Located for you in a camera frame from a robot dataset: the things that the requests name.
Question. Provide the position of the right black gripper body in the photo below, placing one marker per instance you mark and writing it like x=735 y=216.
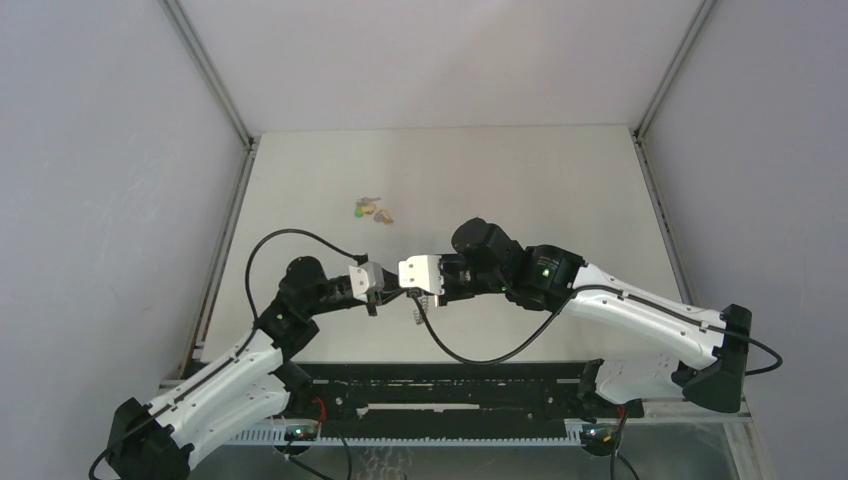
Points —
x=457 y=279

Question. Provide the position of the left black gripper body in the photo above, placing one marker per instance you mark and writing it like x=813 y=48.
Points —
x=372 y=300

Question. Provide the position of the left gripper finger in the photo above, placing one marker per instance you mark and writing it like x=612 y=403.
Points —
x=392 y=298
x=391 y=283

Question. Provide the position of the metal chain keyring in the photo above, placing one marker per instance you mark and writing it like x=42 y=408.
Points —
x=421 y=308

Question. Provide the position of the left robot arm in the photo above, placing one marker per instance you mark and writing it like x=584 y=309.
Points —
x=170 y=435

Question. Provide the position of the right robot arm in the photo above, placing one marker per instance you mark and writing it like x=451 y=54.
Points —
x=710 y=347

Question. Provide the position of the orange tagged key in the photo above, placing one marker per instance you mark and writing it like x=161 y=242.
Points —
x=382 y=216

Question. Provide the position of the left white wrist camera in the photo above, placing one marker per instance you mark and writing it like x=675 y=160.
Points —
x=365 y=275

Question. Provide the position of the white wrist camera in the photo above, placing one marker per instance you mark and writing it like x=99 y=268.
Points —
x=422 y=272
x=365 y=275

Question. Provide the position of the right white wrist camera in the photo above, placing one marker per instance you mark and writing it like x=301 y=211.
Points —
x=422 y=272

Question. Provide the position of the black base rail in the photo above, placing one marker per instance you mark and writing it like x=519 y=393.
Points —
x=419 y=398

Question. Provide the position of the left aluminium frame post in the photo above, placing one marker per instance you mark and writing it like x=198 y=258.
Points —
x=212 y=79

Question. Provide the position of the aluminium frame post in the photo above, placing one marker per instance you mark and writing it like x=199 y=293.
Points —
x=212 y=79
x=640 y=136

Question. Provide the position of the white toothed cable strip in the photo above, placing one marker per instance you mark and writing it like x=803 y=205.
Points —
x=558 y=433

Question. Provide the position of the right aluminium frame post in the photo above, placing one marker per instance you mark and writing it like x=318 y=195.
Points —
x=640 y=136

